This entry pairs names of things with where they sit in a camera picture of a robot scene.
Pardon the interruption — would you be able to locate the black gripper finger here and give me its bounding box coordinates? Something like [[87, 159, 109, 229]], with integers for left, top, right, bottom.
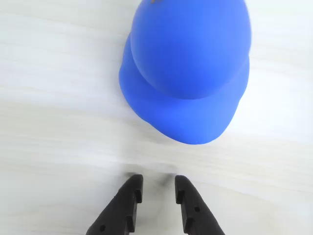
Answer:
[[174, 175, 226, 235], [85, 174, 144, 235]]

